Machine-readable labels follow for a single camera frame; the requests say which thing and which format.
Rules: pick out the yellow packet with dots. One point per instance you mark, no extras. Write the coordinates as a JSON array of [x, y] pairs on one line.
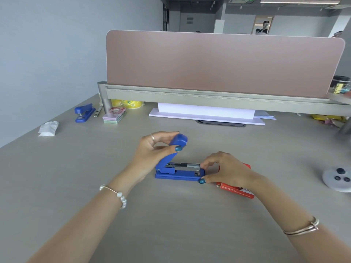
[[327, 117]]

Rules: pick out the person's left forearm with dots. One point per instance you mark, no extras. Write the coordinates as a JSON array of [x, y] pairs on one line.
[[87, 221]]

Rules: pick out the loose white paper sheets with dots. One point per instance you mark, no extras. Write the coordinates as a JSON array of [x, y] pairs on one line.
[[264, 115]]

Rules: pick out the person's right thumb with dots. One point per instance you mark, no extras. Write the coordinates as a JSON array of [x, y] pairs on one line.
[[209, 178]]

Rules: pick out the white paper stack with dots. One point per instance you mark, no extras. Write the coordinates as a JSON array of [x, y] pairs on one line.
[[205, 112]]

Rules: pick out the grey shelf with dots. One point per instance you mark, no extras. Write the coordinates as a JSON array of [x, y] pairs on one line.
[[340, 97]]

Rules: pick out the large blue stapler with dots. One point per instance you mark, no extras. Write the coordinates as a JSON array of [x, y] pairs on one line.
[[178, 173]]

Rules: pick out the person's right forearm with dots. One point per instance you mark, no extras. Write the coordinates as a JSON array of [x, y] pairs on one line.
[[296, 224]]

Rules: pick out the person's left thumb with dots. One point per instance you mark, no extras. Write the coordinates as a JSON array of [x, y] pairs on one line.
[[168, 152]]

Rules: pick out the stack of pastel staple boxes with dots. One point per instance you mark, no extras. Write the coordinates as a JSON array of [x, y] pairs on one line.
[[115, 115]]

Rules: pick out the white crumpled tissue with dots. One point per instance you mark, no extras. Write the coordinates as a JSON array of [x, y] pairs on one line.
[[48, 128]]

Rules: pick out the jar of binder clips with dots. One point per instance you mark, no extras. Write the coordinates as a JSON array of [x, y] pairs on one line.
[[340, 84]]

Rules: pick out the yellow plastic bag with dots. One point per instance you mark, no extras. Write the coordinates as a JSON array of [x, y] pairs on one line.
[[129, 104]]

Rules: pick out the person's right hand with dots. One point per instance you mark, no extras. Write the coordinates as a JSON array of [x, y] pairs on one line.
[[233, 169]]

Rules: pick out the small blue stapler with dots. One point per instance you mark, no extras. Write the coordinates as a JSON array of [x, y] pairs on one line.
[[83, 112]]

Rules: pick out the ceiling light strip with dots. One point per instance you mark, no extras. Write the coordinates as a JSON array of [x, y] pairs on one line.
[[300, 1]]

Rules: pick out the silver bangle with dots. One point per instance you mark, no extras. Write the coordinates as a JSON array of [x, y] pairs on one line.
[[307, 229]]

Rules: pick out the person's left hand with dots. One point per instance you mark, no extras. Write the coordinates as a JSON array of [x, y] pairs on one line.
[[146, 156]]

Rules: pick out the pink desk divider panel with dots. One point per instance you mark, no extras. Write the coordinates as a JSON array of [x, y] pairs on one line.
[[219, 62]]

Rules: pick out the grey divider rail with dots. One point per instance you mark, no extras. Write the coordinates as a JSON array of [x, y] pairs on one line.
[[219, 99]]

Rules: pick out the red staple box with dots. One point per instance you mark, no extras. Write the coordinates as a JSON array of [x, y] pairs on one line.
[[238, 190]]

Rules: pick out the white round button device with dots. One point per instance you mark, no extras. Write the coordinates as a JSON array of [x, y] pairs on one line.
[[337, 178]]

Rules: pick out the metal staple strip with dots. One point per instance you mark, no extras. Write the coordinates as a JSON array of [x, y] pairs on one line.
[[98, 111]]

